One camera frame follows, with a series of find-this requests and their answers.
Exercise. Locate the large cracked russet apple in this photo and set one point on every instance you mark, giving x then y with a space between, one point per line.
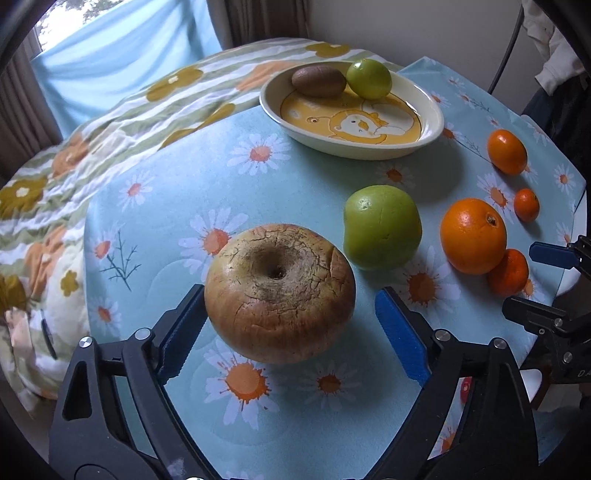
277 295

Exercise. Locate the small orange tangerine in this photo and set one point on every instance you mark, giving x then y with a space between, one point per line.
527 205

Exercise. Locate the light blue daisy tablecloth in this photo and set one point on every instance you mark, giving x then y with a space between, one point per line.
175 184

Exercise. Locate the large orange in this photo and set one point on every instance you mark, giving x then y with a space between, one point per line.
471 237

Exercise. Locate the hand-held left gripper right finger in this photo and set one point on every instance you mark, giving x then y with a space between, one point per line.
399 337

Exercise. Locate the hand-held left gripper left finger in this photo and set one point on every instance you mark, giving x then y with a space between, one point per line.
182 334

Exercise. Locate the black curved pole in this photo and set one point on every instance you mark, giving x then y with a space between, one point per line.
508 41

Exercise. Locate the brown curtain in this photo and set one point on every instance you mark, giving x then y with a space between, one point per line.
258 21
25 101

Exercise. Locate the cream oval dish yellow print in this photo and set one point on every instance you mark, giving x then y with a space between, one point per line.
401 143

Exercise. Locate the white cloth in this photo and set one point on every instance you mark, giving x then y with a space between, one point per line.
554 50

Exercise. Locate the medium orange tangerine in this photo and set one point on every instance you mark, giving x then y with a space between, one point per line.
510 274
508 152

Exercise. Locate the green striped floral blanket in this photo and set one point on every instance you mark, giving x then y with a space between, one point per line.
115 124

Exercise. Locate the light blue window cloth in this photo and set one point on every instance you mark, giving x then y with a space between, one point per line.
115 50

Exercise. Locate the small red tomato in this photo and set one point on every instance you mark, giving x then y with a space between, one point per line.
467 390

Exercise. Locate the brown kiwi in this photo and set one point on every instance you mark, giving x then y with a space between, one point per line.
317 82

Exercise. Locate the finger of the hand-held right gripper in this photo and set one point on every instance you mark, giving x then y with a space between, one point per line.
549 255
531 313

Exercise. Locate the large green apple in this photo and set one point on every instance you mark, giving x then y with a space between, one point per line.
383 228

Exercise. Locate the small green round fruit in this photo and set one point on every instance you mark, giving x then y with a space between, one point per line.
369 79

